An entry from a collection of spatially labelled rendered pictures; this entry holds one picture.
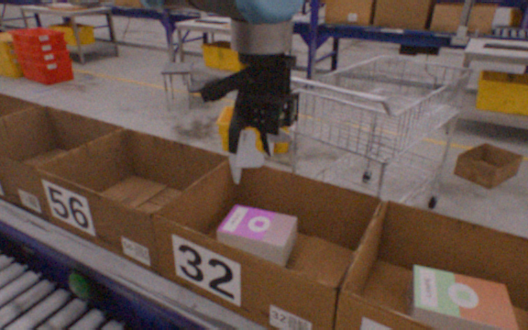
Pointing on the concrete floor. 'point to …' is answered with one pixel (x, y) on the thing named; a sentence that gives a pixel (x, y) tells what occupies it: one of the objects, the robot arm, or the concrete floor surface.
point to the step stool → (186, 79)
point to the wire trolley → (382, 124)
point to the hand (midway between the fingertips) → (250, 165)
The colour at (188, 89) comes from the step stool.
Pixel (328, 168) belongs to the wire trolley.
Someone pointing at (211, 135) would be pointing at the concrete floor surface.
